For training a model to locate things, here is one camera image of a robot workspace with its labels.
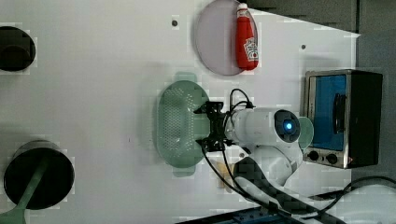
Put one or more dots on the light green cup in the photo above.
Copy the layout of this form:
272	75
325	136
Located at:
306	132

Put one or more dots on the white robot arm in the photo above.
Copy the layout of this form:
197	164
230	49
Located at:
271	142

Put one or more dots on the grey round plate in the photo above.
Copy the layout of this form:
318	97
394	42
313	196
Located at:
214	36

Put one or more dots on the silver toaster oven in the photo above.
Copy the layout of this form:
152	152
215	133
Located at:
345	109

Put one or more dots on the green ladle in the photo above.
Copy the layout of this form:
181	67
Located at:
17	214

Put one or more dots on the black round container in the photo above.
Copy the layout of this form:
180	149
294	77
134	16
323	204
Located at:
17	49

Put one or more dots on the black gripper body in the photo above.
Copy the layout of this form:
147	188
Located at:
217	128

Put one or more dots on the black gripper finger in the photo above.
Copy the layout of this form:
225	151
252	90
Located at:
210	145
209	107

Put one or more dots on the green plastic strainer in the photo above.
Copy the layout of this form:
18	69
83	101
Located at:
177	126

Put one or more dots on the black pot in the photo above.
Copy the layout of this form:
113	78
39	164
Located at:
56	182

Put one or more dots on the red ketchup bottle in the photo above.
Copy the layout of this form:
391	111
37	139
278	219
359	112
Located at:
246	49

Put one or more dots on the peeled toy banana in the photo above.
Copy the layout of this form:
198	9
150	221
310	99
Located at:
225	175

